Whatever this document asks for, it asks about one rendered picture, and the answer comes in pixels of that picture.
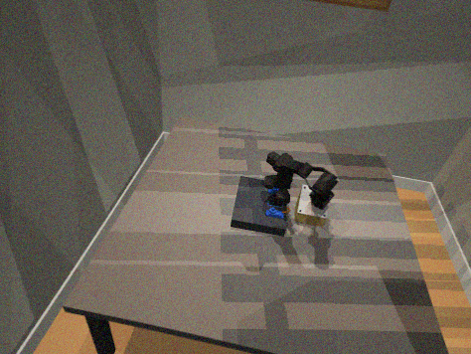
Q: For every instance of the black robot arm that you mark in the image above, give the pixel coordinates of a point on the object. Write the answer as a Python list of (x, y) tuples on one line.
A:
[(321, 190)]

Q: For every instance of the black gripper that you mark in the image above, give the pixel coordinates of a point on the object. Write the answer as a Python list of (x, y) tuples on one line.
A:
[(283, 196)]

